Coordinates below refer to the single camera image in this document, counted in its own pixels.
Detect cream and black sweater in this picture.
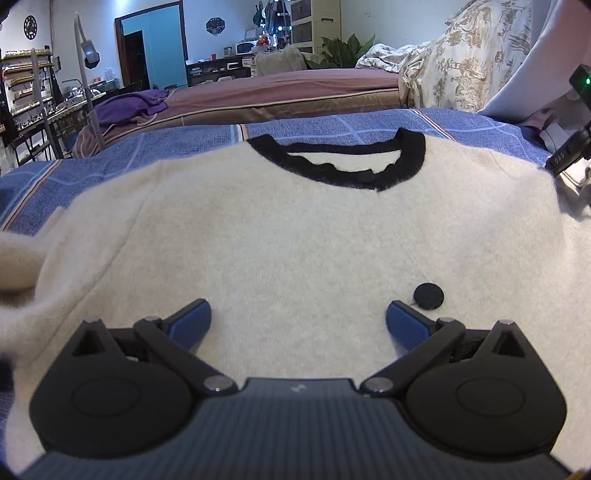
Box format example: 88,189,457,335
0,128,591,480

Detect green potted plant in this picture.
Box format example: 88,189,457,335
321,33,376,70

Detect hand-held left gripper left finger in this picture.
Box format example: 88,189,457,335
69,298,238,398

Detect beige floral quilt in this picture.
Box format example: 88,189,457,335
399,0,543,114

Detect beige cloth covered chair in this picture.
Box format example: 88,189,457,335
255,44,308,77

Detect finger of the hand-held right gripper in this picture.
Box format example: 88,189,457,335
545,122,591,178

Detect dark dining table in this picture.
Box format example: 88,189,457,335
46,88,121,139

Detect purple blanket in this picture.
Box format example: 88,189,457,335
92,89,176,127

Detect dark cluttered desk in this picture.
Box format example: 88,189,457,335
186,55,259,88

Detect cream drawer cabinet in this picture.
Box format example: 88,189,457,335
290,0,342,56

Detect vanity mirror with lights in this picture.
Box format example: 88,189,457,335
254,0,294,47

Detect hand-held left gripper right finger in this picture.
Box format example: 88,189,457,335
359,299,532,398

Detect crumpled white floral sheet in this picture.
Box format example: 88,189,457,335
355,41,432,75

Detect brown bed cover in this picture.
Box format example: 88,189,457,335
74,69,402,158

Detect blue door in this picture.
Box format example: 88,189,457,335
115,1,189,90

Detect wall shelves with small bottles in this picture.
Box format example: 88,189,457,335
0,46,54,121

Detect blue plaid bed sheet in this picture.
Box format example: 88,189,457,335
0,108,555,232

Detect white pole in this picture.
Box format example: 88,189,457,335
30,50,63,160

